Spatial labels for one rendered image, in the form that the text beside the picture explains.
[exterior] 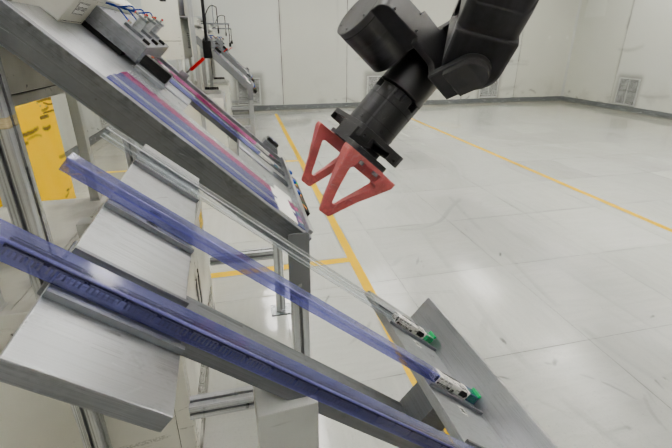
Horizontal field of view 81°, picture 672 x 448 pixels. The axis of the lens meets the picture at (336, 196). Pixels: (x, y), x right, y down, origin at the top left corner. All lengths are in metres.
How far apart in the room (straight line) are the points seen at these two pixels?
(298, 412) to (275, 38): 7.20
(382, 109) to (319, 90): 7.18
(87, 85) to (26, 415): 0.78
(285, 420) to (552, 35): 9.48
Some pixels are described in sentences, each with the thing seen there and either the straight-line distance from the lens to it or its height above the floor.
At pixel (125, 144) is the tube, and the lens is 0.43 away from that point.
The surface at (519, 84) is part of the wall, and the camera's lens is 9.36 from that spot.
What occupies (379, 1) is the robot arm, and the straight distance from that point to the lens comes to 0.42.
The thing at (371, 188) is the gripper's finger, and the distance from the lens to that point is 0.42.
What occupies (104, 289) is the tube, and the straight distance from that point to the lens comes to 0.23.
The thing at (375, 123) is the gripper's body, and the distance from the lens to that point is 0.44.
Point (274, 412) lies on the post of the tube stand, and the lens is 0.43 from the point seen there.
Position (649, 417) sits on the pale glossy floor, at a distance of 1.80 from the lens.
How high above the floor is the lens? 1.14
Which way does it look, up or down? 21 degrees down
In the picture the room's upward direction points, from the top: straight up
